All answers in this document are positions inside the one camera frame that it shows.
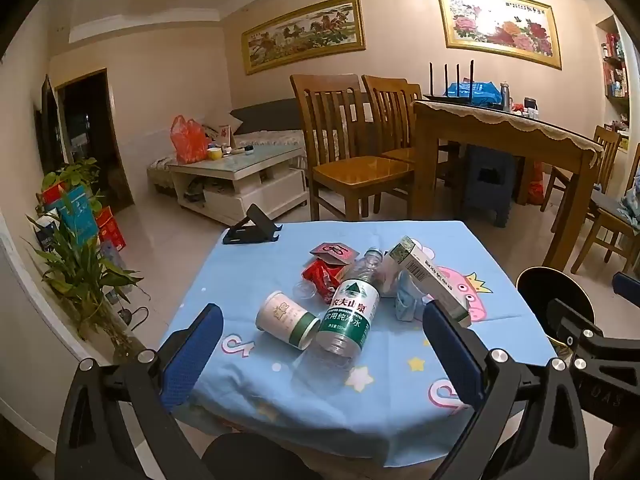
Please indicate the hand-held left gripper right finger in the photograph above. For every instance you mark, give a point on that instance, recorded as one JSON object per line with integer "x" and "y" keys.
{"x": 450, "y": 355}

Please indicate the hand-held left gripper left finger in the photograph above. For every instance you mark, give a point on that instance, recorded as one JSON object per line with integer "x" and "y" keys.
{"x": 192, "y": 355}

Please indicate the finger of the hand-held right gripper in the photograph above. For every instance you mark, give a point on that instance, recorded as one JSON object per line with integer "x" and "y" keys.
{"x": 575, "y": 320}
{"x": 627, "y": 287}

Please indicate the light blue packet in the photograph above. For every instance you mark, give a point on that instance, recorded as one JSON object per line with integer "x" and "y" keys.
{"x": 407, "y": 300}

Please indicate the white carton box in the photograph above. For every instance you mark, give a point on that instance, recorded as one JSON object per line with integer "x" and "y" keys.
{"x": 430, "y": 280}

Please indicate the white and green paper cup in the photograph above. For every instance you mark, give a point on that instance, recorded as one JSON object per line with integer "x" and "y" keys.
{"x": 287, "y": 325}

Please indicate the clear plastic water bottle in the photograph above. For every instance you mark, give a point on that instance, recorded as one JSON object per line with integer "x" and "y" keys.
{"x": 350, "y": 310}

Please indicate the small clear plastic cup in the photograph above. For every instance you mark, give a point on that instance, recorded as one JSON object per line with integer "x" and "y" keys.
{"x": 306, "y": 290}

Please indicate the red snack wrapper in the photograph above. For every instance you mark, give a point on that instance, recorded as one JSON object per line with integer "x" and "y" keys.
{"x": 325, "y": 275}

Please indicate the red and grey packet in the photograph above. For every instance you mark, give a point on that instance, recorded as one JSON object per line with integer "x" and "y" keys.
{"x": 334, "y": 252}

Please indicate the wooden chair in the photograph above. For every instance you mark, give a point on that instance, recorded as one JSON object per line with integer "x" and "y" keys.
{"x": 600, "y": 160}
{"x": 392, "y": 105}
{"x": 350, "y": 160}
{"x": 612, "y": 220}

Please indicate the blue cartoon tablecloth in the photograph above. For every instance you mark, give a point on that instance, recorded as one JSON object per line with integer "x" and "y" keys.
{"x": 280, "y": 375}

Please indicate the green potted plant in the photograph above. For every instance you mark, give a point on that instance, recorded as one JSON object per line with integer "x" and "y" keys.
{"x": 82, "y": 275}
{"x": 75, "y": 177}

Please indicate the black phone stand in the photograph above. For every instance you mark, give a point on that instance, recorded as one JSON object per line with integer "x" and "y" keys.
{"x": 250, "y": 227}

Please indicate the red bag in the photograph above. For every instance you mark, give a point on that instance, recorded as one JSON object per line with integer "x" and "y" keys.
{"x": 535, "y": 182}

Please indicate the red gift box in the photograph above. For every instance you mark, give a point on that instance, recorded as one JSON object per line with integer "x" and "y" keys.
{"x": 111, "y": 230}

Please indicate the grey plastic stool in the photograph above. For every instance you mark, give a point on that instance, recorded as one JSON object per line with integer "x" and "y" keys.
{"x": 487, "y": 180}

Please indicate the wooden dining table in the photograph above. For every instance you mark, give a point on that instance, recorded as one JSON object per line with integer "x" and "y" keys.
{"x": 500, "y": 160}

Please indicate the white coffee table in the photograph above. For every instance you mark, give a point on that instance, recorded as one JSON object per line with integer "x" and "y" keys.
{"x": 235, "y": 180}

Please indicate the blue gift box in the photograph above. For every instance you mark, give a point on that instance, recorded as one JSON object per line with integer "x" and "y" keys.
{"x": 77, "y": 215}

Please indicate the lace table cover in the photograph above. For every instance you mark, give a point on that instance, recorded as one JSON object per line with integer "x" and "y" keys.
{"x": 515, "y": 120}

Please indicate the yellow cup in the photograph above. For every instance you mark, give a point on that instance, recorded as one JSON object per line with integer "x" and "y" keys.
{"x": 215, "y": 153}

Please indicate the orange plastic bag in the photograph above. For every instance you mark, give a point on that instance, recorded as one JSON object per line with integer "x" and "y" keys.
{"x": 187, "y": 140}

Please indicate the dark drinking bottle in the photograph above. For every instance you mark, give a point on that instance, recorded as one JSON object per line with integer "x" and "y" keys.
{"x": 505, "y": 95}

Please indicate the grey sofa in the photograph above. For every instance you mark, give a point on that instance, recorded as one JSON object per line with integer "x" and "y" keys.
{"x": 265, "y": 120}

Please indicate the blue wipes pack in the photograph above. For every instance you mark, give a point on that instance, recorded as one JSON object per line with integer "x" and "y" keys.
{"x": 472, "y": 90}

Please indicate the black router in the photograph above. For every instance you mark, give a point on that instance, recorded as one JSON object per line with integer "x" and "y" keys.
{"x": 450, "y": 85}

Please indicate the black television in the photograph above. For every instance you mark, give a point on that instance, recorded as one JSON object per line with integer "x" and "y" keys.
{"x": 47, "y": 125}

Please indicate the framed flower painting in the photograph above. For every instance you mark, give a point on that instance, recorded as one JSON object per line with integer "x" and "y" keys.
{"x": 497, "y": 27}

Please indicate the framed horse painting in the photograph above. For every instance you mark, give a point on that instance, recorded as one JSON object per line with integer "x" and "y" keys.
{"x": 304, "y": 34}

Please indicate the wall shelf with goods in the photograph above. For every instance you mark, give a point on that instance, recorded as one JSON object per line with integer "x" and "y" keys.
{"x": 616, "y": 65}

